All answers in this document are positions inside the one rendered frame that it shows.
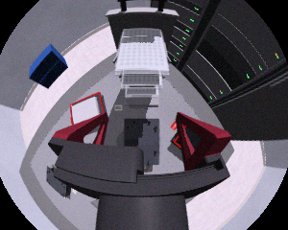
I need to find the grey plate rack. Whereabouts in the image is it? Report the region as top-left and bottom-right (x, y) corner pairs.
(108, 13), (177, 105)

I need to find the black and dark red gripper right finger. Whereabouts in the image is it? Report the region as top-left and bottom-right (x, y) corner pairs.
(176, 112), (231, 171)

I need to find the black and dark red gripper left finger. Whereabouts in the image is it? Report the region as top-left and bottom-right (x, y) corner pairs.
(53, 112), (108, 145)

